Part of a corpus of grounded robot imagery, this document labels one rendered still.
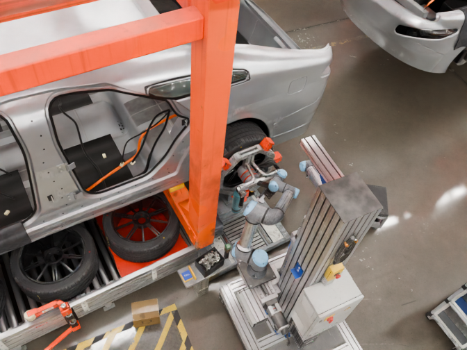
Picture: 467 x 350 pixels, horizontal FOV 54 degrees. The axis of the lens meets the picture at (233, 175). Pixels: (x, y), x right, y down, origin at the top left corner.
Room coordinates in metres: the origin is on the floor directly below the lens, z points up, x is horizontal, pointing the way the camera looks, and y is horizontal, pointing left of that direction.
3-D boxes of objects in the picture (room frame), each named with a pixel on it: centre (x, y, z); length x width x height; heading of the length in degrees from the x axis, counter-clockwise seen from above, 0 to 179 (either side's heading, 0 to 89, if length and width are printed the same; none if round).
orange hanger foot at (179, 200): (2.09, 0.39, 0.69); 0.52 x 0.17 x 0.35; 37
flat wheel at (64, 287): (1.50, 1.35, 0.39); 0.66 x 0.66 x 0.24
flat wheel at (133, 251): (1.96, 0.74, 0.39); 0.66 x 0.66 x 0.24
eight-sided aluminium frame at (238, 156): (2.35, -0.09, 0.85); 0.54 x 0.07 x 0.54; 127
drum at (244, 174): (2.29, -0.14, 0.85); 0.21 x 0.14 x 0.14; 37
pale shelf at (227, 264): (1.60, 0.12, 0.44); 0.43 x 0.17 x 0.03; 127
